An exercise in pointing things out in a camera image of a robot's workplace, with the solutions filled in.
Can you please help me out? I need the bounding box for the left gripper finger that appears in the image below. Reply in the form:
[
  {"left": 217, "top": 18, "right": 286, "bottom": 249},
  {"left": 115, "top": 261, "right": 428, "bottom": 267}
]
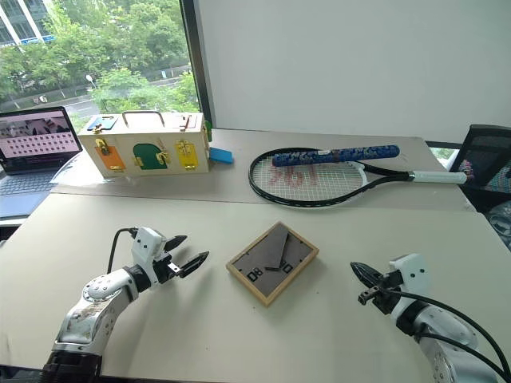
[
  {"left": 178, "top": 251, "right": 211, "bottom": 279},
  {"left": 163, "top": 235, "right": 188, "bottom": 253}
]

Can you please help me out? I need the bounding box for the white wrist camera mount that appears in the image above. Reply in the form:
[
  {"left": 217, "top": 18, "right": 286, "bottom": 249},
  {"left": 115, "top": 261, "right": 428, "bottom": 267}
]
[
  {"left": 131, "top": 227, "right": 167, "bottom": 282},
  {"left": 388, "top": 253, "right": 433, "bottom": 301}
]

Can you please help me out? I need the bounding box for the black mesh chair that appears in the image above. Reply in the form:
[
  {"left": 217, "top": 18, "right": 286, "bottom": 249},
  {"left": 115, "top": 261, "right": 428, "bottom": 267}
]
[{"left": 448, "top": 124, "right": 511, "bottom": 215}]

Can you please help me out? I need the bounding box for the small blue card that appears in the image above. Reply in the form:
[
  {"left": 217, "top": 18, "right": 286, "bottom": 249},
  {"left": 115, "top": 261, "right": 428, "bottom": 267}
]
[{"left": 208, "top": 146, "right": 236, "bottom": 166}]

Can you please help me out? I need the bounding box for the patterned fabric cushion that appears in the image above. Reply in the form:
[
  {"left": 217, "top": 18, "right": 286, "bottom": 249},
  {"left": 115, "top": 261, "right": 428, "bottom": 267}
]
[{"left": 485, "top": 200, "right": 511, "bottom": 253}]

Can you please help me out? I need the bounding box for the square wooden framed puzzle board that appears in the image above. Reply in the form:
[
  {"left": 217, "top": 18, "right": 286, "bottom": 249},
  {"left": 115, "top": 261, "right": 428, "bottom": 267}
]
[{"left": 225, "top": 220, "right": 321, "bottom": 309}]

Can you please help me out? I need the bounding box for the blue patterned tube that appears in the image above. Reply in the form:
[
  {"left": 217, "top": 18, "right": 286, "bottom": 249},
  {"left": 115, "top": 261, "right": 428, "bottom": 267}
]
[{"left": 271, "top": 144, "right": 401, "bottom": 168}]

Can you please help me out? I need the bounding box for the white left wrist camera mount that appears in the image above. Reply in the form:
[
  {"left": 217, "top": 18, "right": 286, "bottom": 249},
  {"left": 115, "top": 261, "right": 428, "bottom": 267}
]
[{"left": 131, "top": 227, "right": 167, "bottom": 282}]

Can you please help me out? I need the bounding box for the black white tennis racket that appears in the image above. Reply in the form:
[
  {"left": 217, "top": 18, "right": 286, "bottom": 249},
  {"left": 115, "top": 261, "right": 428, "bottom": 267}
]
[{"left": 248, "top": 148, "right": 469, "bottom": 210}]

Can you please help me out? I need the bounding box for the open laptop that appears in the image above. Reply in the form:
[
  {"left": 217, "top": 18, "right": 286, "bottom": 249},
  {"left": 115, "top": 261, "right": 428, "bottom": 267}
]
[{"left": 0, "top": 105, "right": 84, "bottom": 220}]

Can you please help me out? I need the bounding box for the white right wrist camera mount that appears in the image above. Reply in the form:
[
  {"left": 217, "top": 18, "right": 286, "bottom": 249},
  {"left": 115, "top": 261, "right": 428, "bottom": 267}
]
[{"left": 388, "top": 253, "right": 433, "bottom": 301}]

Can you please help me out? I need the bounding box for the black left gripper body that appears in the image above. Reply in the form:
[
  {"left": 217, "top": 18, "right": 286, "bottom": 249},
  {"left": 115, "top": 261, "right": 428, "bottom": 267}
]
[{"left": 153, "top": 253, "right": 189, "bottom": 285}]

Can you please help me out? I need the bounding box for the dark window frame post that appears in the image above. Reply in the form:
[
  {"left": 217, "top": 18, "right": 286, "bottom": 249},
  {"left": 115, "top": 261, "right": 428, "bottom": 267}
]
[{"left": 178, "top": 0, "right": 218, "bottom": 129}]

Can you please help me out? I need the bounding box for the wooden lock latch box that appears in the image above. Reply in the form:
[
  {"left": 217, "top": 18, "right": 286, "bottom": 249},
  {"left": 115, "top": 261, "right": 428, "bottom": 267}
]
[{"left": 77, "top": 109, "right": 213, "bottom": 180}]

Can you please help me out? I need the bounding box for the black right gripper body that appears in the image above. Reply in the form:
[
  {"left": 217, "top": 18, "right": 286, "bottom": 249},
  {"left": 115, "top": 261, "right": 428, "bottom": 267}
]
[{"left": 357, "top": 270, "right": 405, "bottom": 317}]

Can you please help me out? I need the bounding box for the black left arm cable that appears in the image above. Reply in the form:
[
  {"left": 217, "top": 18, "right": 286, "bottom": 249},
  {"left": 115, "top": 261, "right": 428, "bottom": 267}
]
[{"left": 106, "top": 227, "right": 139, "bottom": 274}]

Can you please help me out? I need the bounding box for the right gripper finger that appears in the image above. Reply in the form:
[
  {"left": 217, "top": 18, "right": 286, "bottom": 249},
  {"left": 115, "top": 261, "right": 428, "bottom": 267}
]
[
  {"left": 353, "top": 270, "right": 381, "bottom": 289},
  {"left": 350, "top": 261, "right": 385, "bottom": 281}
]

